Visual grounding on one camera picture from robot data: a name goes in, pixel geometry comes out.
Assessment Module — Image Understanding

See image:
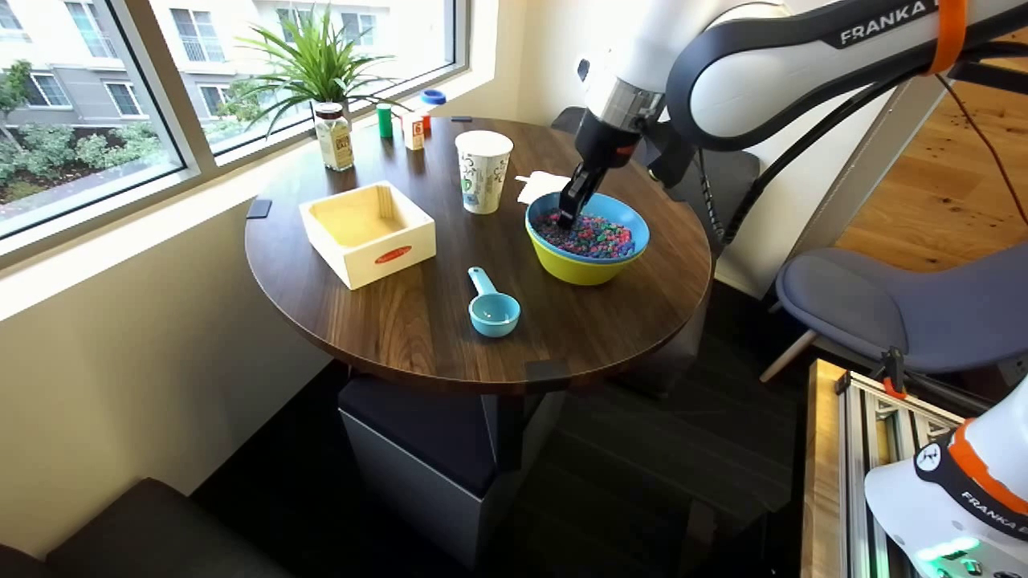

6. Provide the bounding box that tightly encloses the patterned paper cup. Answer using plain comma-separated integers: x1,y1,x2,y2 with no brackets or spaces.
454,130,517,220

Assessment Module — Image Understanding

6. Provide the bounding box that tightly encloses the pale wooden open box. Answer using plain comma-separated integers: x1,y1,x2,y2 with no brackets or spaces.
297,177,441,293

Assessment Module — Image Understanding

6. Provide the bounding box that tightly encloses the dark cube ottoman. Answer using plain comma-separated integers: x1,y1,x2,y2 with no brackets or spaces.
333,365,572,572

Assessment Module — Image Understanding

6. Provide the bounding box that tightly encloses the orange cable strap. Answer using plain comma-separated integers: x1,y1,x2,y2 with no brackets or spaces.
940,424,1028,524
929,0,974,76

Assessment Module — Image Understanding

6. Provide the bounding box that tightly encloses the grey slanted metal post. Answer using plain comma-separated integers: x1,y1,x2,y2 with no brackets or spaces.
798,76,957,261

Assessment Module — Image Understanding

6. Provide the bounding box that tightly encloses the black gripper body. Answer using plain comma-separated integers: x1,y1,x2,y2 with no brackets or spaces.
574,111,642,182

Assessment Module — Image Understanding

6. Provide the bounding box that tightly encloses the black seat cushion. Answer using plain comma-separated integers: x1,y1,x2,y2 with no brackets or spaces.
0,475,294,578

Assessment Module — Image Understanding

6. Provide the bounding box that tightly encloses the blue bowl yellow outside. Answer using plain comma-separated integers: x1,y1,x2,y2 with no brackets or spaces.
522,191,656,288

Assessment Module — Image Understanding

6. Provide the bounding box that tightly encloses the turquoise measuring scoop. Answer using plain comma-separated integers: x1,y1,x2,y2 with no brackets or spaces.
463,265,528,344

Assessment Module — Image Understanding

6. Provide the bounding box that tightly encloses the grey window frame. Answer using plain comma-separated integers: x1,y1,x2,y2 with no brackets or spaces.
0,0,477,270

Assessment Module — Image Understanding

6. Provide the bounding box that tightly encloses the aluminium robot stand frame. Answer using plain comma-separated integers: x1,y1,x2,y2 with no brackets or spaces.
799,358,974,578

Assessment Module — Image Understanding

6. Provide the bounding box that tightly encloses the thin dark hanging cable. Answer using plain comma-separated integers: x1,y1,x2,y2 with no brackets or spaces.
931,69,1028,227

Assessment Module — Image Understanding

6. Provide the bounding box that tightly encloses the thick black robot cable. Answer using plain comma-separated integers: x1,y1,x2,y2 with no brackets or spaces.
695,74,935,251

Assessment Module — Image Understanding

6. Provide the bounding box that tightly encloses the blue-grey chair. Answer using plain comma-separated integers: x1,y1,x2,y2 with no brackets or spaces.
758,240,1028,416

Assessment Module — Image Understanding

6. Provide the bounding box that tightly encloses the colourful beads pile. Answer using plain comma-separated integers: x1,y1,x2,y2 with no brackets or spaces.
532,205,639,265

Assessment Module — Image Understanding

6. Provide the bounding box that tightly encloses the black horizontal bar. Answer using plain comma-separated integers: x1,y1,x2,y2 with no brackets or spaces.
952,59,1028,96

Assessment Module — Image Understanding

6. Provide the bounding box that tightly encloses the dark grey sofa bench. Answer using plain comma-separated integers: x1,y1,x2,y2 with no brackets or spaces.
550,104,765,261

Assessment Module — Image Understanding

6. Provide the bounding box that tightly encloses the white paper napkin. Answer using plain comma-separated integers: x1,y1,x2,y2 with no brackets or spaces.
514,166,574,209

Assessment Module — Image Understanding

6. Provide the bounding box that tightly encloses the green potted plant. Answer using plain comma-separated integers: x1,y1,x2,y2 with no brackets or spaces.
219,7,396,177

